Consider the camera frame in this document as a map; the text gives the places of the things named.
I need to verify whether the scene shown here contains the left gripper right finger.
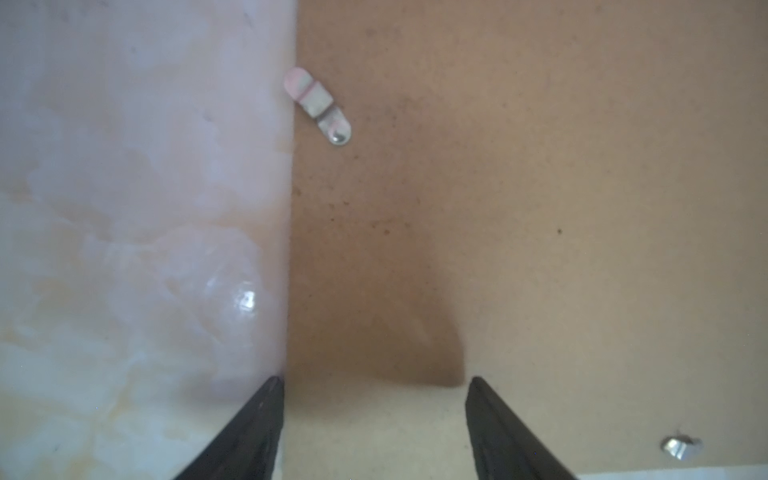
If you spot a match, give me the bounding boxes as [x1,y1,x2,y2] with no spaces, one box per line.
[465,376,576,480]

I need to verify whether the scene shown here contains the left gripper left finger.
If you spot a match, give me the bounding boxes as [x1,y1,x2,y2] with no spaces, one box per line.
[175,376,285,480]

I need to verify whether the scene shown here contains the brown frame backing board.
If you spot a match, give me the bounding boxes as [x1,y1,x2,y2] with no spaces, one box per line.
[284,1,767,479]

